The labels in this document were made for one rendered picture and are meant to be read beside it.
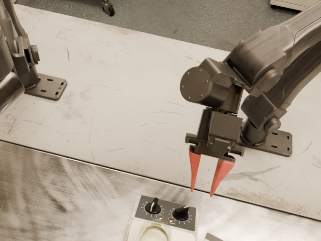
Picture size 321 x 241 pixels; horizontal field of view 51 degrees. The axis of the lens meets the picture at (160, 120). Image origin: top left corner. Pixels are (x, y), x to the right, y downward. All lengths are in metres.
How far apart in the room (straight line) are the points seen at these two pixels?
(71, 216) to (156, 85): 0.41
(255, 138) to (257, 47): 0.31
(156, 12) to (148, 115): 1.90
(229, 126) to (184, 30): 2.10
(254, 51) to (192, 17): 2.15
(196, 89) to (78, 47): 0.58
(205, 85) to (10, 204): 0.48
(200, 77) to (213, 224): 0.35
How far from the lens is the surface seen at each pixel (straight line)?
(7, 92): 0.49
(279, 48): 0.58
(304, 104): 1.02
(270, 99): 0.75
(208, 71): 0.52
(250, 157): 0.85
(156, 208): 0.69
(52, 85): 0.93
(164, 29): 2.56
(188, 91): 0.53
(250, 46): 0.59
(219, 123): 0.51
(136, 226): 0.64
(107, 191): 0.76
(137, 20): 2.62
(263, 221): 0.79
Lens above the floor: 1.59
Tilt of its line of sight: 53 degrees down
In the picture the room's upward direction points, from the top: 9 degrees clockwise
